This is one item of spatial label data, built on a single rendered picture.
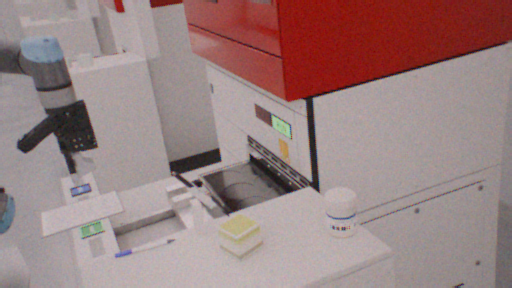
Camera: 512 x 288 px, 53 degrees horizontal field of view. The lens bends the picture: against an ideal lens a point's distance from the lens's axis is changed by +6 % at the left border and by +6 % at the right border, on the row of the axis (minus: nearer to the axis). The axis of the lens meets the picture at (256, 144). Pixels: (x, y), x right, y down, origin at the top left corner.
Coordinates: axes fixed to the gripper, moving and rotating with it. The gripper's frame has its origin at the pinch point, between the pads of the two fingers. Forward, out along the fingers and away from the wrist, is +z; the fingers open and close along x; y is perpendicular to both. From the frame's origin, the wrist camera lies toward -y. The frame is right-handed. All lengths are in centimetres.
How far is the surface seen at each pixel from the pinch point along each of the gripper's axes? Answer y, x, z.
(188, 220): 26.1, 2.1, 22.7
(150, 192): 22, 39, 29
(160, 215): 20.7, 17.0, 26.6
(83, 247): -2.1, -6.7, 14.7
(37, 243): -30, 180, 111
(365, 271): 51, -50, 17
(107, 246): 3.0, -10.1, 14.7
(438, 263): 103, -16, 59
